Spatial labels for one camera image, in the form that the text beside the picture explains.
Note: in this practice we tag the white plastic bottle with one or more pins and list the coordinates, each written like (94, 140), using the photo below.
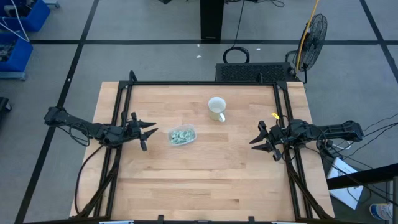
(381, 211)

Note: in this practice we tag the blue storage bin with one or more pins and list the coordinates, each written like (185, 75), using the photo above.
(21, 56)
(34, 18)

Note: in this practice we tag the black upright pillar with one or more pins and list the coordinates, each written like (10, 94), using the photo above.
(212, 18)

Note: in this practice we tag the clear plastic container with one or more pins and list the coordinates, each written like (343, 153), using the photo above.
(186, 126)

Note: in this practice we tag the black table clamp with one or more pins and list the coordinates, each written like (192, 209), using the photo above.
(251, 219)
(160, 218)

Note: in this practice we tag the black beam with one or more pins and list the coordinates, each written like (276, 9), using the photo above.
(363, 177)

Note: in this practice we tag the grey bin dolly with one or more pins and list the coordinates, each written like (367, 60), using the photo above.
(12, 75)

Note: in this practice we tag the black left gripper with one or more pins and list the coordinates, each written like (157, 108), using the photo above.
(143, 146)

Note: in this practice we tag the black object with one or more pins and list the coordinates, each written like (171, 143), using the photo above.
(3, 105)

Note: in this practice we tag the grey metal post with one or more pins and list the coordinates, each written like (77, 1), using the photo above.
(395, 202)

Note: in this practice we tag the black floor fan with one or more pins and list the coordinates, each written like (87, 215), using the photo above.
(314, 40)

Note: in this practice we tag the black computer case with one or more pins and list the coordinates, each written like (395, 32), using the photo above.
(252, 72)

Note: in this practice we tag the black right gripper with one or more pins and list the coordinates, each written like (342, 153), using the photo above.
(276, 154)

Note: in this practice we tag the pale yellow mug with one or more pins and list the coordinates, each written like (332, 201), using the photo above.
(216, 107)

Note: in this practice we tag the black metal table frame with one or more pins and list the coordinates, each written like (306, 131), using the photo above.
(202, 83)

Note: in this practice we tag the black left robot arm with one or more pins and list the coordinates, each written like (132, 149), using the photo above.
(77, 123)

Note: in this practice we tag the white flat box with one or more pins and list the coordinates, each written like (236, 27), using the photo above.
(345, 189)

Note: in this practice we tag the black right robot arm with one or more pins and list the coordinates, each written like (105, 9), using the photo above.
(335, 130)

